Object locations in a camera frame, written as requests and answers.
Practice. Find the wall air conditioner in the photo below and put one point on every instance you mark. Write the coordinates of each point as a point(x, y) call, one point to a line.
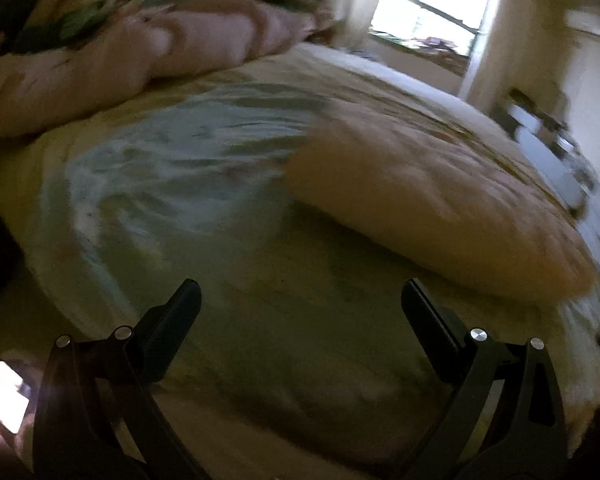
point(587, 25)

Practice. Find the bed with printed sheet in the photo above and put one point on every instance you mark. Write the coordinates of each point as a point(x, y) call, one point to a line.
point(180, 185)

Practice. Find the white curtain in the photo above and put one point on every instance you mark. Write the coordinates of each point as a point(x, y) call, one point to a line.
point(360, 0)
point(485, 60)

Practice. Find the floral printed blanket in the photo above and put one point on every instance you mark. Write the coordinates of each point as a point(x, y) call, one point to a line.
point(80, 15)

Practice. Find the clothes pile on windowsill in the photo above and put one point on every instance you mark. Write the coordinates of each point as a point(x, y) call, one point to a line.
point(430, 45)

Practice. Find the pink duvet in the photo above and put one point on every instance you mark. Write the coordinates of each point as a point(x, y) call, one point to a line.
point(205, 35)

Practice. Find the white vanity desk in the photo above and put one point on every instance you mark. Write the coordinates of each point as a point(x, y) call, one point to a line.
point(545, 160)

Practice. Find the pink quilted coat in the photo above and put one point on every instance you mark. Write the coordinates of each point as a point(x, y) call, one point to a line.
point(430, 200)

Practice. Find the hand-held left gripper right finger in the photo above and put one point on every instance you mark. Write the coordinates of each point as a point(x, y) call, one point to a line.
point(430, 330)

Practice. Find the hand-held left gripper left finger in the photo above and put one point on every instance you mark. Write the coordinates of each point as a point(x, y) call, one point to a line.
point(175, 325)

